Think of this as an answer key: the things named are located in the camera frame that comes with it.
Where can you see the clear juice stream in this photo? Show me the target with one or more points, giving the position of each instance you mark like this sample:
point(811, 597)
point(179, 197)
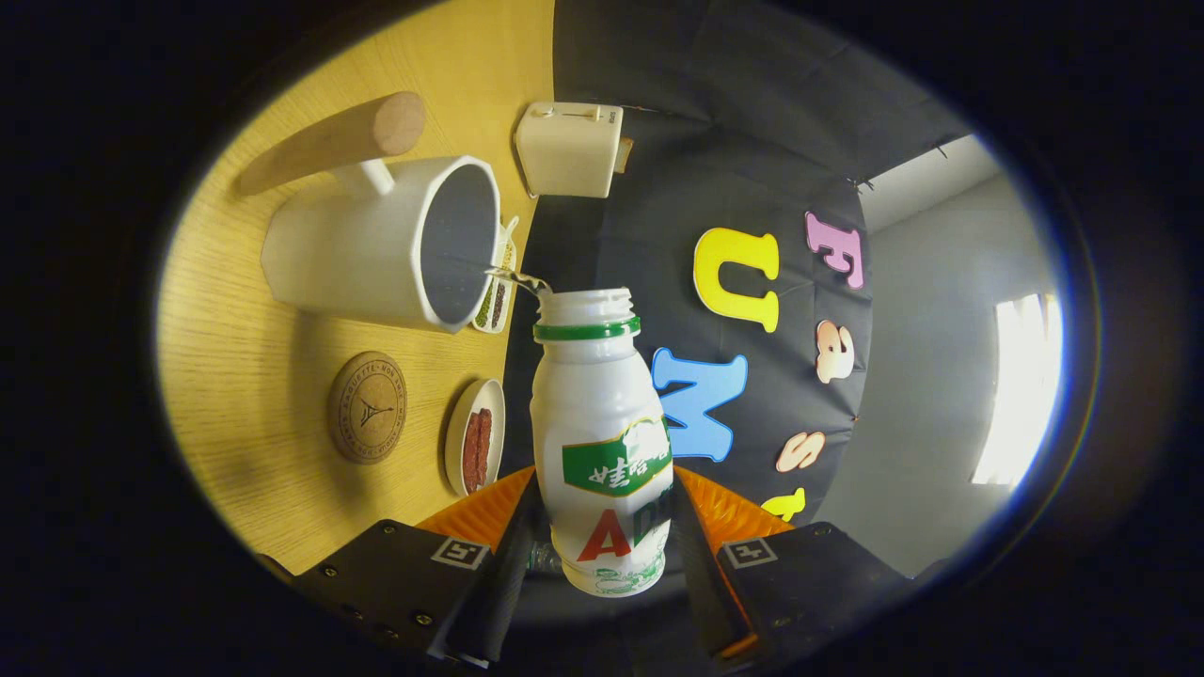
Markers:
point(513, 276)

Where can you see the bright window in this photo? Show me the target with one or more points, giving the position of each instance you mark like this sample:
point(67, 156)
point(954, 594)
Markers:
point(1021, 385)

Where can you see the round cork coaster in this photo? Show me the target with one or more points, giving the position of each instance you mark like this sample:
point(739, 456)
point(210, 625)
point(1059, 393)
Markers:
point(367, 407)

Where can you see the brown bread slice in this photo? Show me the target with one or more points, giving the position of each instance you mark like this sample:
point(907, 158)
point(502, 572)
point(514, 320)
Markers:
point(625, 155)

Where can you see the reddish brown meat strip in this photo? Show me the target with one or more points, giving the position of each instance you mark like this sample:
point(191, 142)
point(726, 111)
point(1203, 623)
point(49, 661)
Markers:
point(469, 456)
point(484, 447)

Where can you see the white juice bottle green label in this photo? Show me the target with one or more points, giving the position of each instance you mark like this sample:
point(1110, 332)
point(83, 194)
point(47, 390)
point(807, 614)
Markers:
point(593, 385)

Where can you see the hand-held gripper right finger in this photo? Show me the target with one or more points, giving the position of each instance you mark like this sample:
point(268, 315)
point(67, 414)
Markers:
point(696, 583)

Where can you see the wooden table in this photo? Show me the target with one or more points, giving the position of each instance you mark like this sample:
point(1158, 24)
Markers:
point(245, 376)

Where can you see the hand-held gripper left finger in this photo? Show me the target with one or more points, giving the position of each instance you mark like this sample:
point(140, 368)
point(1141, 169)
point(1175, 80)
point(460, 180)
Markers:
point(508, 592)

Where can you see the white round plate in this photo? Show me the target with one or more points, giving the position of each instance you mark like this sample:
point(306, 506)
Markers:
point(456, 442)

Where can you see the white divided dish with beans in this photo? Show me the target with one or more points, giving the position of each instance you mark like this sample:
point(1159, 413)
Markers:
point(491, 306)

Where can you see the cream toaster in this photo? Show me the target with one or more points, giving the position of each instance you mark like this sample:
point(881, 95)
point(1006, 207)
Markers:
point(564, 150)

